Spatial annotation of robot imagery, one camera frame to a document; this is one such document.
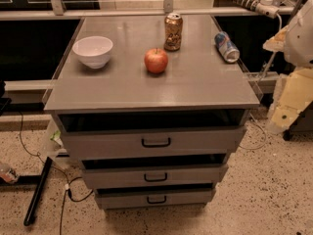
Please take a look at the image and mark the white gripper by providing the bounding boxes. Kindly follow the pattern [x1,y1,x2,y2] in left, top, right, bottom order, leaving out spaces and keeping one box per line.
[266,68,313,134]

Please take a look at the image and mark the grey drawer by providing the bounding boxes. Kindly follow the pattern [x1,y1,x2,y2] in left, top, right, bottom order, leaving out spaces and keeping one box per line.
[95,183,215,210]
[82,154,228,189]
[55,109,247,160]

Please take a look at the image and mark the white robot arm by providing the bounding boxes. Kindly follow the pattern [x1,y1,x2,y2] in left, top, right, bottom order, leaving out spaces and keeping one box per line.
[263,0,313,134]

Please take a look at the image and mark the grey top drawer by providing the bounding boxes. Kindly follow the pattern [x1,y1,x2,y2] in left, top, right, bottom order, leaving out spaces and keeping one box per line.
[55,109,247,160]

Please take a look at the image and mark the grey drawer cabinet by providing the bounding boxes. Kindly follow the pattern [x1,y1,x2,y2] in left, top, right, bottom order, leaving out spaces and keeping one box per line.
[43,14,261,211]

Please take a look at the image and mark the grey bottom drawer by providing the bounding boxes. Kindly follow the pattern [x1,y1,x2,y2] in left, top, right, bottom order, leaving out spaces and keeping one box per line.
[95,183,215,210]

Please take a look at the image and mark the blue soda can lying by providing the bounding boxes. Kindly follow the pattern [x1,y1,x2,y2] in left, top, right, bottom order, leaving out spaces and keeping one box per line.
[214,31,240,64]

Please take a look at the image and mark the white power strip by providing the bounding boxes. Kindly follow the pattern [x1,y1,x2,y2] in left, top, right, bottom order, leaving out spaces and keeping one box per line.
[230,0,279,19]

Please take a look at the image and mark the gold soda can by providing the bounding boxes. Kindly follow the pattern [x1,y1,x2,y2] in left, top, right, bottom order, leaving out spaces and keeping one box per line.
[164,13,183,51]

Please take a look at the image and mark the red apple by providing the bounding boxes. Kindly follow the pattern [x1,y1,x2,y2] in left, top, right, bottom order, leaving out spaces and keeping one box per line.
[144,48,168,74]

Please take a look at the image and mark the white ceramic bowl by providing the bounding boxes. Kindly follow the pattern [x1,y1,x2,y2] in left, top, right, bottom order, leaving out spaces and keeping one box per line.
[72,36,113,70]

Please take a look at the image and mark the black metal bar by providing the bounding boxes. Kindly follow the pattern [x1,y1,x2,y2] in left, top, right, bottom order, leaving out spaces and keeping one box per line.
[23,158,52,226]

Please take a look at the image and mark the plastic bottle on floor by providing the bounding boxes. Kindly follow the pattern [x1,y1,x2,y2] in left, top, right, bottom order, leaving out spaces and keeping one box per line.
[0,163,19,183]

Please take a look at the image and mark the white cable on floor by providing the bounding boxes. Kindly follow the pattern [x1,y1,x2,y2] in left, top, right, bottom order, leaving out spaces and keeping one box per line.
[239,113,268,151]

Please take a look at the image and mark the black floor cable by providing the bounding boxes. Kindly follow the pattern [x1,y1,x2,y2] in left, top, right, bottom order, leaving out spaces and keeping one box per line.
[18,111,95,235]

